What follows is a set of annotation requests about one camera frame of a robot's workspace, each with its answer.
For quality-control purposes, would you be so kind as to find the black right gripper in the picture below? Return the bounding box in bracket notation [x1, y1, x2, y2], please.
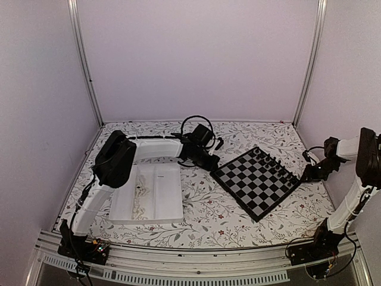
[301, 159, 341, 183]

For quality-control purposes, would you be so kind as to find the black white chessboard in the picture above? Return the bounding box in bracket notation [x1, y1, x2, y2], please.
[211, 147, 301, 222]

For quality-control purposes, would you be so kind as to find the white plastic tray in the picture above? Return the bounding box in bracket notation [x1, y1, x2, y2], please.
[109, 163, 184, 225]

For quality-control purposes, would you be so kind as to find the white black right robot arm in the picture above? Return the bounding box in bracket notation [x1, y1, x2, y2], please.
[300, 128, 380, 260]

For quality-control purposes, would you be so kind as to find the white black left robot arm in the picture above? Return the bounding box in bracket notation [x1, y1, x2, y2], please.
[60, 125, 223, 259]

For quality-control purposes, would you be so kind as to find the floral patterned table mat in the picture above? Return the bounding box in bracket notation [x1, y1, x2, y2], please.
[89, 122, 334, 248]

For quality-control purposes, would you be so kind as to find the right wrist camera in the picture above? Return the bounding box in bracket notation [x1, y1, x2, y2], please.
[302, 150, 317, 166]

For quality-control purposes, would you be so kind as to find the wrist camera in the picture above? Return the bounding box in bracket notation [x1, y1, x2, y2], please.
[302, 150, 317, 166]
[209, 137, 224, 154]

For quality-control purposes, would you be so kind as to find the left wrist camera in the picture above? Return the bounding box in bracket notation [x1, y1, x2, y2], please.
[209, 137, 224, 154]

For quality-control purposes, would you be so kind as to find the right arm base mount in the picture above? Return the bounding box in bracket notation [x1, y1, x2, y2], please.
[285, 232, 344, 279]

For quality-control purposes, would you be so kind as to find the aluminium front rail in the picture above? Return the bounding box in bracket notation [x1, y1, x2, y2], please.
[26, 231, 373, 285]

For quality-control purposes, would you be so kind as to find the right aluminium frame post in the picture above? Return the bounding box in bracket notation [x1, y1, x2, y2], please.
[292, 0, 328, 129]

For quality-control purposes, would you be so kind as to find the aluminium frame post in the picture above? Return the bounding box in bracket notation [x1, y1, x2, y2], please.
[292, 0, 328, 129]
[67, 0, 104, 128]

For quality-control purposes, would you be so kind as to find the left aluminium frame post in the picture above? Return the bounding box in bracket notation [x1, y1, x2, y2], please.
[67, 0, 104, 128]

